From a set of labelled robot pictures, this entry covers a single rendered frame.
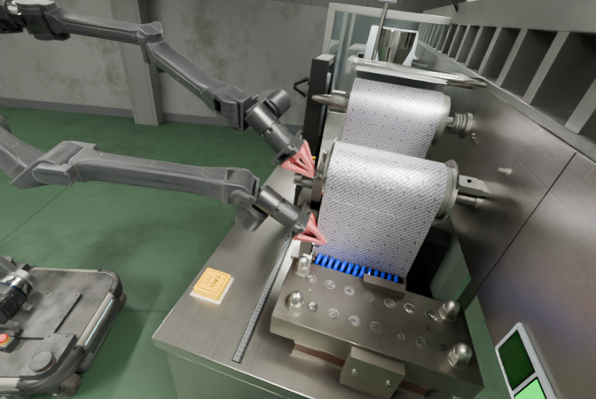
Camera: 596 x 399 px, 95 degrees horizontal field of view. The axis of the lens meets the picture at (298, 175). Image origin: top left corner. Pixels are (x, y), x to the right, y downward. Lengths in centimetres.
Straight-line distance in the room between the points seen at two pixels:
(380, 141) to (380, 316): 44
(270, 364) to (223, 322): 15
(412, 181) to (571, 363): 33
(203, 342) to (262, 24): 346
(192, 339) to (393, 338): 43
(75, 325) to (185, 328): 100
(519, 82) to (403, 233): 43
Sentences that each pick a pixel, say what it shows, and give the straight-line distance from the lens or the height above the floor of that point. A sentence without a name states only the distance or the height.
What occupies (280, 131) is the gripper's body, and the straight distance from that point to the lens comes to 61.
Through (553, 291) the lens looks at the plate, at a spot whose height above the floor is 129.
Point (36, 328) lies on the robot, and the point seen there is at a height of 26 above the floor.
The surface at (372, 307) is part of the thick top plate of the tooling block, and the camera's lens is 67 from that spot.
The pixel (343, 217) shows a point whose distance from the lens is 64.
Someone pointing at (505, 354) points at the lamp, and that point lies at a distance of 56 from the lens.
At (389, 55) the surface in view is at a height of 144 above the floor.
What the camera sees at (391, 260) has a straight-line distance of 72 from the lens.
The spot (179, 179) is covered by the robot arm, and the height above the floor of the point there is 121.
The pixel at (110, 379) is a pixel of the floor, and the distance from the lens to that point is 181.
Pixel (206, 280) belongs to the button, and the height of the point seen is 92.
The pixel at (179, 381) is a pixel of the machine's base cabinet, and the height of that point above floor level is 72.
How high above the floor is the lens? 156
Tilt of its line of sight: 31 degrees down
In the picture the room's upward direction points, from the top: 7 degrees clockwise
